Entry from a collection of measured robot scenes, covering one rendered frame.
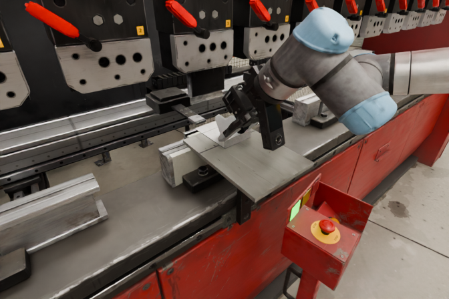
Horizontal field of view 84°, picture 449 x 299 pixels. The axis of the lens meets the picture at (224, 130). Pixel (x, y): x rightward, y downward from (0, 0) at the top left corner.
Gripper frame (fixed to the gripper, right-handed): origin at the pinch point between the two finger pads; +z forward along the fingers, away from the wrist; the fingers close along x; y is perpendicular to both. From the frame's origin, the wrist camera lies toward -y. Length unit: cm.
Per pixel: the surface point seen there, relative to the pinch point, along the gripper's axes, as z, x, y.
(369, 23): -15, -71, 17
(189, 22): -19.6, 9.7, 18.7
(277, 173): -10.0, 1.8, -12.8
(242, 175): -7.4, 8.0, -9.8
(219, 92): -0.6, -3.2, 12.5
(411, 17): -16, -112, 16
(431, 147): 52, -214, -66
